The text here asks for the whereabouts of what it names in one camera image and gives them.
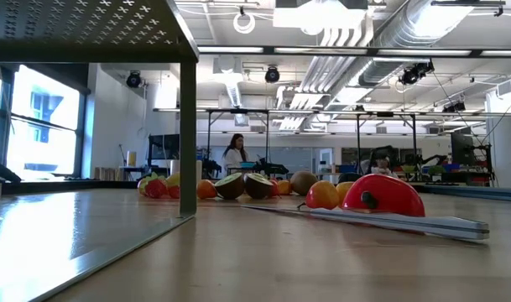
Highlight black monitor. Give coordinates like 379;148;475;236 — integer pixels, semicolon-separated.
148;133;180;161

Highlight red half apple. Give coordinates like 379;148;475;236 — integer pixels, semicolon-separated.
342;174;426;218

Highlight large window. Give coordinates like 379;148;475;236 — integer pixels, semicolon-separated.
0;62;90;180

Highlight white cable coil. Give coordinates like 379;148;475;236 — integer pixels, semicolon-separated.
232;11;256;35

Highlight green perforated metal stand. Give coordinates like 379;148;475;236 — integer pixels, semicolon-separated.
0;0;199;302

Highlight whole brown kiwi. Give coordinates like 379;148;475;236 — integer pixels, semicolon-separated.
289;170;319;196

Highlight person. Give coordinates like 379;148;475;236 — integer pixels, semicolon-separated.
222;133;250;177
370;157;401;180

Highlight black metal gantry frame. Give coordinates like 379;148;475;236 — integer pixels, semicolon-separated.
355;110;419;171
206;107;271;174

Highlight white cabinet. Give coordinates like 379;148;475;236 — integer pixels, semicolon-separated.
485;90;511;190

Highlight bright ceiling light panel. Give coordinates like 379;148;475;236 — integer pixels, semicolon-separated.
273;6;368;37

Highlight black background machine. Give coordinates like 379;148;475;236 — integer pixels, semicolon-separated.
450;132;496;186

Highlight knife with patterned handle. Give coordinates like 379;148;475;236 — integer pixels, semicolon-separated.
242;204;490;242

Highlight black round ceiling spotlight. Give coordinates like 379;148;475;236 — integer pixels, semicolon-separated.
125;70;143;89
263;65;281;84

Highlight silver ventilation duct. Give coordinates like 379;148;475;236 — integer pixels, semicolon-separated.
357;0;477;87

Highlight black aluminium table frame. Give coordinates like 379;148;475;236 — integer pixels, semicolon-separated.
0;179;511;203

